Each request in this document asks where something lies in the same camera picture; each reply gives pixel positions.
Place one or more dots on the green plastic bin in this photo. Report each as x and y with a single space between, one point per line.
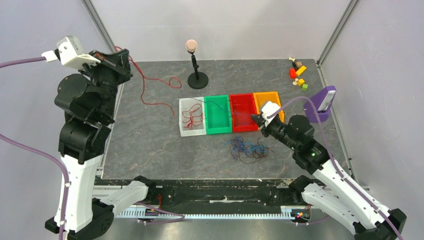
218 119

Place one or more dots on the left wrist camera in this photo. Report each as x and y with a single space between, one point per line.
70 53

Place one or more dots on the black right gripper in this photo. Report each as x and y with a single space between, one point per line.
263 123

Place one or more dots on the orange plastic bin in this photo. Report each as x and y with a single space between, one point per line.
262 97

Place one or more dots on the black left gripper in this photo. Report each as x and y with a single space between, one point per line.
118 61

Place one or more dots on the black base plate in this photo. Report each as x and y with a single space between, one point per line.
223 196

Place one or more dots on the yellow wooden cube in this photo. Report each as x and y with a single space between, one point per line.
300 82

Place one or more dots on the red wooden block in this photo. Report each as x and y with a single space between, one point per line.
292 73

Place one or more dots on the white transparent plastic bin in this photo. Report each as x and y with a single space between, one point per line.
191 116

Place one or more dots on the purple metronome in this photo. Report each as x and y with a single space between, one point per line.
320 108

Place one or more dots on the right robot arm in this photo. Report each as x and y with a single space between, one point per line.
348 203

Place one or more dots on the yellow wooden bar block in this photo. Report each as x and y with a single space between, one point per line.
300 70

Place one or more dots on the white cable duct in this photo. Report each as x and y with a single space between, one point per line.
140 212

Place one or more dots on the red plastic bin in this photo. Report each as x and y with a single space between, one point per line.
242 106

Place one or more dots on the green wooden cube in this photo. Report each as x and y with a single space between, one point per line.
304 87

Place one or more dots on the white wooden knob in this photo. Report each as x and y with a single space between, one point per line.
295 82

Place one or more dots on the black microphone stand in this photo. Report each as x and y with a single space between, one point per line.
197 80

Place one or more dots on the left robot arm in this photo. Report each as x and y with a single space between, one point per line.
88 99

